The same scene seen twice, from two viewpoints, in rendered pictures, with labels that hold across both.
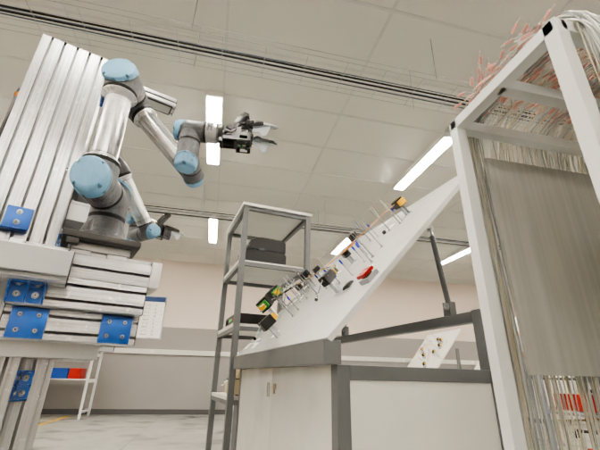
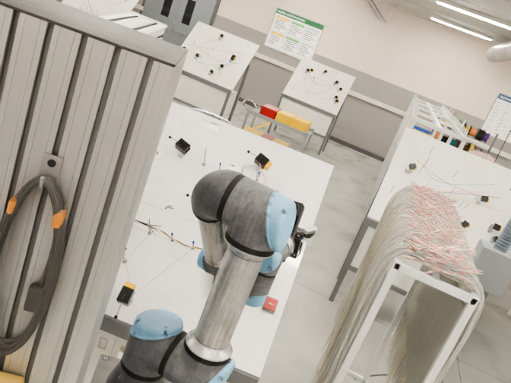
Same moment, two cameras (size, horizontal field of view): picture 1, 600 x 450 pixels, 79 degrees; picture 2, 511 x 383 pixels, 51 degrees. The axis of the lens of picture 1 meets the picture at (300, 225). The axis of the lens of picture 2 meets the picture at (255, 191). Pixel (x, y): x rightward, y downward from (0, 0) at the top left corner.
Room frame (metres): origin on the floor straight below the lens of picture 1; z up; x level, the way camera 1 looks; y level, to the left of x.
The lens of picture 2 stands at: (0.62, 1.66, 2.13)
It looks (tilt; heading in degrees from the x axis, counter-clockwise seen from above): 17 degrees down; 293
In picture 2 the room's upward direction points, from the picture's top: 21 degrees clockwise
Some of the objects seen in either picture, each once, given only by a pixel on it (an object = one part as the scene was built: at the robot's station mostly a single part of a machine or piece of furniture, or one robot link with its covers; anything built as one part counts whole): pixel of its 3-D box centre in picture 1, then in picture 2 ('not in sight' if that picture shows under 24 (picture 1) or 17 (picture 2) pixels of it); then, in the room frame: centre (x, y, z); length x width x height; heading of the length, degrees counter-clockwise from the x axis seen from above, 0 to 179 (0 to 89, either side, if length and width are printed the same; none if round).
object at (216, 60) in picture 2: not in sight; (205, 79); (5.54, -6.09, 0.83); 1.18 x 0.72 x 1.65; 13
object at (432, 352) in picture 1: (432, 377); not in sight; (7.29, -2.53, 0.83); 1.18 x 0.72 x 1.65; 11
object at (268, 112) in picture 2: not in sight; (265, 147); (3.47, -4.80, 0.54); 0.99 x 0.50 x 1.08; 14
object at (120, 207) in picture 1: (111, 199); (155, 340); (1.15, 0.67, 1.33); 0.13 x 0.12 x 0.14; 7
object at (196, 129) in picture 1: (190, 131); (269, 254); (1.06, 0.39, 1.56); 0.11 x 0.08 x 0.09; 97
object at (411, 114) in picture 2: not in sight; (408, 160); (2.00, -6.78, 0.90); 5.24 x 0.59 x 1.79; 103
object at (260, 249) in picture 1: (261, 254); not in sight; (2.45, 0.27, 1.56); 0.30 x 0.23 x 0.19; 113
